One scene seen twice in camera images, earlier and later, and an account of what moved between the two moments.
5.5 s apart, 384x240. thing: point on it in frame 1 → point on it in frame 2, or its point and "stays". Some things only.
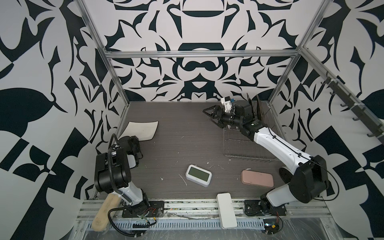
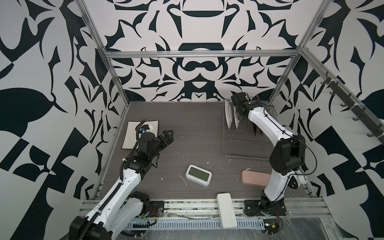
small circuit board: [271, 225] stays
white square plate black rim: [143, 130] stays
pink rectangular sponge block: [256, 177] stays
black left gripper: [134, 139] → [168, 138]
